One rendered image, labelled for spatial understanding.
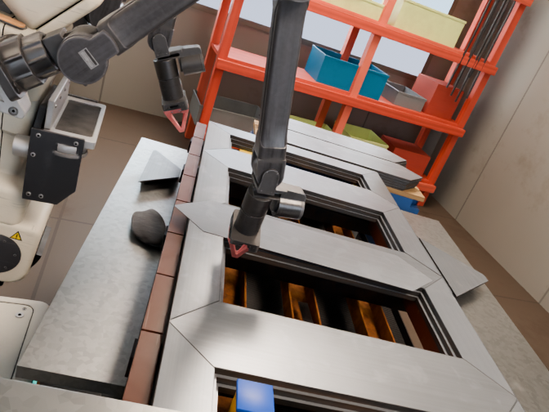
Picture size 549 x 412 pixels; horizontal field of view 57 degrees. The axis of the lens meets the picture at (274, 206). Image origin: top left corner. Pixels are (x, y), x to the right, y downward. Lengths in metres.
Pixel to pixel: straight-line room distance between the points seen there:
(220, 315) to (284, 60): 0.49
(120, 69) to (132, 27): 3.64
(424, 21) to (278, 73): 3.32
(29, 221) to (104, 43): 0.51
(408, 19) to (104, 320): 3.44
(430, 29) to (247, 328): 3.53
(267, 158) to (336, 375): 0.43
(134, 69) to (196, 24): 0.64
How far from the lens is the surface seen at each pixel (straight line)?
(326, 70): 4.00
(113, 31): 0.90
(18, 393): 0.55
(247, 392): 0.83
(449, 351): 1.27
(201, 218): 1.29
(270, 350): 0.97
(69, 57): 0.90
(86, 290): 1.26
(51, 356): 1.10
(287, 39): 0.93
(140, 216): 1.53
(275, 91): 0.95
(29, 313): 1.80
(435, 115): 4.58
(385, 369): 1.07
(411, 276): 1.45
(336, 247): 1.41
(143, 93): 4.58
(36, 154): 1.12
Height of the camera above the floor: 1.47
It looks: 24 degrees down
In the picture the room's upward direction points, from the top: 21 degrees clockwise
